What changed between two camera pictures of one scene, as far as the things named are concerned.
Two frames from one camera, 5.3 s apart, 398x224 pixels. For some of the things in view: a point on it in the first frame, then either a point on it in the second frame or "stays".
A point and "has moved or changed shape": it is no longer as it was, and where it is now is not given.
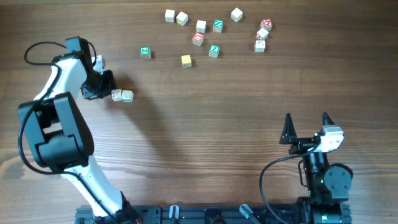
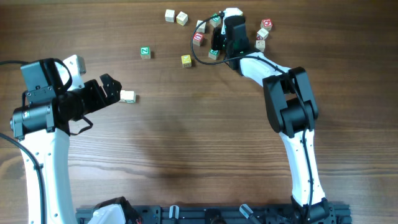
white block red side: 262,34 stays
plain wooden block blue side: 201,27 stays
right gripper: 289,136 -> 216,38
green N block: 217,26 has moved or changed shape
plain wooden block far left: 170,15 stays
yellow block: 186,61 stays
